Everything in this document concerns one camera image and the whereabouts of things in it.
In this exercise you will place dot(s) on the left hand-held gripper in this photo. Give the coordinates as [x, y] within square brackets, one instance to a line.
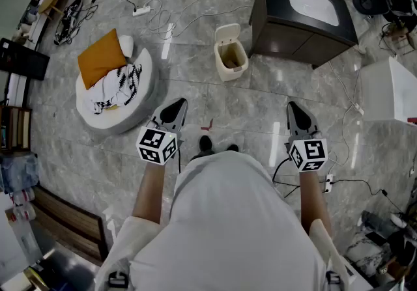
[156, 144]

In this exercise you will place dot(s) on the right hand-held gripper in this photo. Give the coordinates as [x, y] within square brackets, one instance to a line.
[309, 154]

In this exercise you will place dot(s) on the cream plastic trash bin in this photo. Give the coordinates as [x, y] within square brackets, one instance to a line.
[229, 75]

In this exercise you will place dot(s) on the person's right forearm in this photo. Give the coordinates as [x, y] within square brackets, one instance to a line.
[314, 202]

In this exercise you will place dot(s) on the person's left forearm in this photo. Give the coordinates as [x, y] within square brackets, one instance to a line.
[150, 195]

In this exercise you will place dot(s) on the grey round floor cushion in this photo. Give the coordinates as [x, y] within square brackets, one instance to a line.
[143, 101]

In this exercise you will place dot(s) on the person's dark trousers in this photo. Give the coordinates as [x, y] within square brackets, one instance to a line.
[203, 154]

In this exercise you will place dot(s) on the white power adapter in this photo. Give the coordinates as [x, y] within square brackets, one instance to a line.
[359, 109]

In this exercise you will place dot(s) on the black and white patterned blanket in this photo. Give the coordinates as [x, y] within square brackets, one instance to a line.
[117, 88]

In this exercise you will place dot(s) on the white power strip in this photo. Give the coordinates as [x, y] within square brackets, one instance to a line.
[141, 11]
[329, 184]

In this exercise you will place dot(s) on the person's black right shoe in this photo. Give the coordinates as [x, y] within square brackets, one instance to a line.
[233, 147]

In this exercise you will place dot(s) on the small white pillow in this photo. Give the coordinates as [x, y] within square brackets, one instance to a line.
[127, 45]

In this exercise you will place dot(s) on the dark vanity cabinet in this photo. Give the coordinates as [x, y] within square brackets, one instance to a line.
[280, 39]

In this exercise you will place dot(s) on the orange pillow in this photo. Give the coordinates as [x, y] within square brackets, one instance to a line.
[101, 58]

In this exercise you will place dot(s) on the white box table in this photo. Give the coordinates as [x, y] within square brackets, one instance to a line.
[391, 91]

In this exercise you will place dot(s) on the white sink basin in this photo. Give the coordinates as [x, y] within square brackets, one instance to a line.
[314, 6]

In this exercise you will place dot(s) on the person's white shirt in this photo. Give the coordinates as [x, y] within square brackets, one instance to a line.
[224, 224]

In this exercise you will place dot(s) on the black office chair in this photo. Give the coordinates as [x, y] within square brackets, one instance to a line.
[369, 0]

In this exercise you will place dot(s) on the marble pattern slab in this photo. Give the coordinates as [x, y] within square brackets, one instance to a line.
[366, 255]

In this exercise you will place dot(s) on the brown slatted wooden panel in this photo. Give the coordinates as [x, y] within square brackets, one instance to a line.
[71, 228]

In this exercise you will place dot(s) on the wooden bookshelf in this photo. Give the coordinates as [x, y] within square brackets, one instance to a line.
[16, 128]

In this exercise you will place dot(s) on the black monitor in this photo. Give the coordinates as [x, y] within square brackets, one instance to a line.
[23, 60]

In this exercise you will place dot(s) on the clear plastic bag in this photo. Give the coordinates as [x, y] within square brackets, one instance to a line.
[19, 172]

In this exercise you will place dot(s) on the red label plastic bottle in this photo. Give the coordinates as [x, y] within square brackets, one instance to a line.
[23, 197]
[24, 213]

